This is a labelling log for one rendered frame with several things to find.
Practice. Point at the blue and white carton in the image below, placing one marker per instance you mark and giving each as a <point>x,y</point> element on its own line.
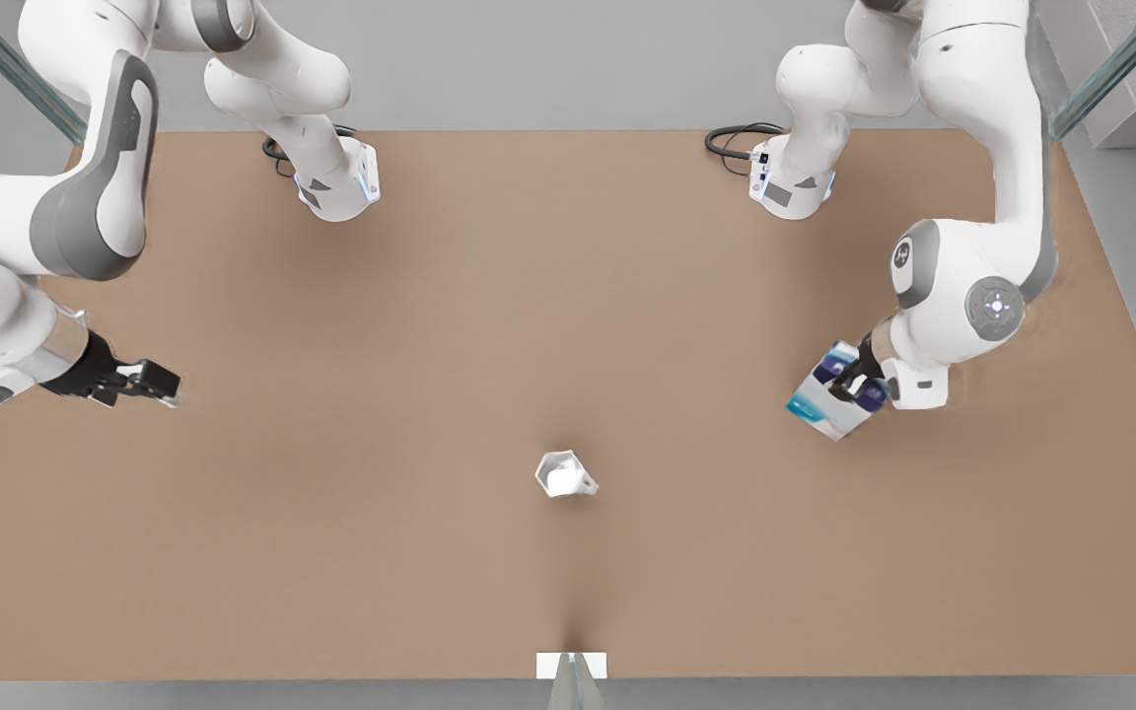
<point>816,406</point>

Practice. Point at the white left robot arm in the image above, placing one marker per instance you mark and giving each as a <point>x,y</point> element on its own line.
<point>982,148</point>

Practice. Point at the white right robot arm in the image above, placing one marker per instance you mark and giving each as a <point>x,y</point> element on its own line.
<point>85,197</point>

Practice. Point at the small white cup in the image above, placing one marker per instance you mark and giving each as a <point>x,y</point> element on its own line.
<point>562,475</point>

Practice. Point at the silver frame post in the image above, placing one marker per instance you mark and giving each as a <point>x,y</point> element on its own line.
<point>1120,64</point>
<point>574,688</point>
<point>11,69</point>

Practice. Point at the white post foot plate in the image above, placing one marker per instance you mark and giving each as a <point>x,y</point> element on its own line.
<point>548,666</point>

